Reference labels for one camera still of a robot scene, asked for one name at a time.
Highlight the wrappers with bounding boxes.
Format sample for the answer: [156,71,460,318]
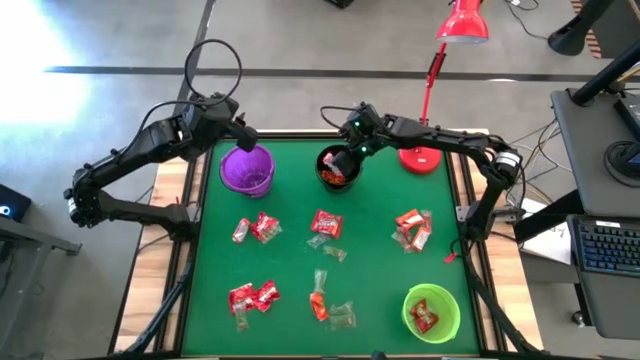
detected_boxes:
[232,217,251,244]

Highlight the black floor stand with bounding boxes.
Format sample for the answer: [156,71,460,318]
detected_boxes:
[547,0,616,56]

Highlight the black frame strut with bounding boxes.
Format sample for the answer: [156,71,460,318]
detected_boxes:
[112,259,196,357]
[464,259,541,357]

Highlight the grey metal bench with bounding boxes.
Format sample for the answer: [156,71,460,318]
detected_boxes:
[0,215,84,351]

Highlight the black plastic bucket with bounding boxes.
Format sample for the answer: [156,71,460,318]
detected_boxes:
[314,144,363,194]

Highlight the green table mat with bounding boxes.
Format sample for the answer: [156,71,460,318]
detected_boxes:
[182,138,481,357]

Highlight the black keyboard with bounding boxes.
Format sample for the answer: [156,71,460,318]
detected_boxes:
[567,214,640,279]

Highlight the red Skittles candy pack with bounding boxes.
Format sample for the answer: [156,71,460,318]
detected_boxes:
[250,211,280,242]
[228,283,258,316]
[310,209,344,239]

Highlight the white paper sheet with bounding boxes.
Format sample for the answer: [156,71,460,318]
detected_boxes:
[519,198,574,266]

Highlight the floor cable bundle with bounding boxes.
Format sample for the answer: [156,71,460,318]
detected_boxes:
[489,117,569,211]

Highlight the grey desk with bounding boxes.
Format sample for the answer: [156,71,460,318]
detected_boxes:
[549,87,640,341]

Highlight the black device with blue light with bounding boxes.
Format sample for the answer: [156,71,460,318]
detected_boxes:
[0,183,32,224]

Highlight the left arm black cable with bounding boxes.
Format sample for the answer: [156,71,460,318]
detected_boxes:
[139,38,244,132]

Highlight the purple plastic bucket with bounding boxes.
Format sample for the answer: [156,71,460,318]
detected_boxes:
[218,143,276,199]

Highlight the red desk lamp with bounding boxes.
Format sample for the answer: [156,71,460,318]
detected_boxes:
[398,0,490,176]

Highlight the black round device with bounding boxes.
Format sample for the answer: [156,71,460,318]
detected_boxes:
[603,139,640,189]

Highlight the black table frame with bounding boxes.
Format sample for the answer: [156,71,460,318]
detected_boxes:
[107,119,546,360]

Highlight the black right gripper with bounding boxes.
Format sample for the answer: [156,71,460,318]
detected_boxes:
[333,103,389,176]

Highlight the black slanted pole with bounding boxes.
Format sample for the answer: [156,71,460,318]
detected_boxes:
[571,39,640,106]

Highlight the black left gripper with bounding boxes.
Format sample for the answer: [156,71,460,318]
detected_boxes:
[199,94,260,153]

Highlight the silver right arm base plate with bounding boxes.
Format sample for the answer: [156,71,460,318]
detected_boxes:
[455,203,521,224]

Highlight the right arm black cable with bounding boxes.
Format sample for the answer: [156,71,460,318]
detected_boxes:
[319,103,362,134]

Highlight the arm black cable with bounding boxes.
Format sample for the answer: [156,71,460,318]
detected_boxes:
[319,103,362,134]
[139,38,244,132]

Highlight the green plastic bucket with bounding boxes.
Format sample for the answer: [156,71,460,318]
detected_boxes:
[401,283,462,345]

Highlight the clear pack with red candy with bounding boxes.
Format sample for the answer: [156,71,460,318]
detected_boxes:
[391,230,414,254]

